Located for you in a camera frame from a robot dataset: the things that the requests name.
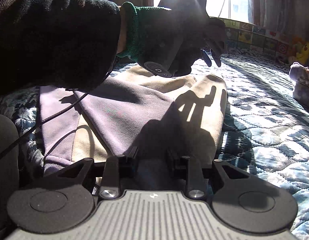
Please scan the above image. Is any black cable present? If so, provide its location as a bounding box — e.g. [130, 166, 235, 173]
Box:
[0, 55, 120, 165]

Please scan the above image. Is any colourful alphabet foam bumper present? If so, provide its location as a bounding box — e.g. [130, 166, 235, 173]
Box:
[222, 18, 296, 62]

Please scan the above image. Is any beige and lilac sweatshirt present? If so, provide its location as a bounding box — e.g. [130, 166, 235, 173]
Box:
[39, 66, 227, 175]

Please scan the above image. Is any blue white quilted bedspread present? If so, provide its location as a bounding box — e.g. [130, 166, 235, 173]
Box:
[0, 55, 309, 239]

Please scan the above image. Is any yellow plush toy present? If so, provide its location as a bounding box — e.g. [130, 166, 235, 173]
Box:
[288, 36, 309, 67]

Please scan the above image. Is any black gloved left hand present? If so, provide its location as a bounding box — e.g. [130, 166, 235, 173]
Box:
[117, 0, 227, 77]

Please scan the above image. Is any folded floral lilac garment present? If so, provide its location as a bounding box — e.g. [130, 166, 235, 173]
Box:
[289, 62, 309, 108]

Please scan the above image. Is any black sleeved left forearm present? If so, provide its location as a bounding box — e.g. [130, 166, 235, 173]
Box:
[0, 0, 121, 97]

